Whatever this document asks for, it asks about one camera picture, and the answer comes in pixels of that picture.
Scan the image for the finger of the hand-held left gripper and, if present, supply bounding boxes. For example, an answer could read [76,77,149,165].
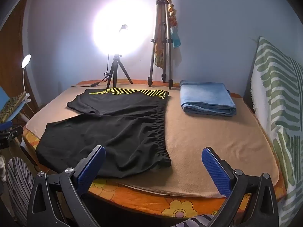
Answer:
[0,120,13,133]
[0,126,24,145]

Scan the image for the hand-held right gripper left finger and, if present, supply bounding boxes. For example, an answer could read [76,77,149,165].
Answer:
[27,145,106,227]

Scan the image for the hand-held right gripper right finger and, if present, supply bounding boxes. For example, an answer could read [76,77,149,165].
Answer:
[201,147,279,227]

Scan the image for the black pants with yellow pattern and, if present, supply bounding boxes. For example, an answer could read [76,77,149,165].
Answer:
[35,87,171,178]

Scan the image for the folded blue denim pants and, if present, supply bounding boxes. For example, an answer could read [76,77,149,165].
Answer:
[179,80,237,117]

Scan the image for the leopard print cushion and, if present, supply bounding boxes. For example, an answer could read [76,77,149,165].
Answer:
[0,91,26,123]

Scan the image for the blue board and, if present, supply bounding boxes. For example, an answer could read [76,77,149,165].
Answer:
[0,86,23,124]

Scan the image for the beige blanket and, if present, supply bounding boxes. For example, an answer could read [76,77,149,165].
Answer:
[25,83,280,198]

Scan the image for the black white striped cloth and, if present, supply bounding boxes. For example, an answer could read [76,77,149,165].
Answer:
[6,157,36,226]
[174,214,215,227]

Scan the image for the orange floral bed sheet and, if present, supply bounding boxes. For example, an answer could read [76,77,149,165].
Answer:
[22,79,287,219]

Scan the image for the white clip lamp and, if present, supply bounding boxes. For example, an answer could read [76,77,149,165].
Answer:
[21,54,32,105]

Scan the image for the green striped white throw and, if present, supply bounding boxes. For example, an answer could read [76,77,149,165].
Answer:
[250,36,303,227]

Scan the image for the small black tripod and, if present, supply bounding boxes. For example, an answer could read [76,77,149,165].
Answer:
[106,53,133,89]

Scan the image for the small blue cloth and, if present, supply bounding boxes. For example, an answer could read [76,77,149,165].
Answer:
[172,27,182,49]

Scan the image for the tall grey tripod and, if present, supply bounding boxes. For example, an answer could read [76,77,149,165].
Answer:
[147,0,174,90]

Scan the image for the orange patterned scarf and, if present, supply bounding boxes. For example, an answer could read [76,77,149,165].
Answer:
[154,0,177,69]

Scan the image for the black power cable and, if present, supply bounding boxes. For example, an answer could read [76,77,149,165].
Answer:
[71,54,112,88]

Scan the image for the ring light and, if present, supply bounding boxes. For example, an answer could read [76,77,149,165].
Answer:
[92,0,152,58]

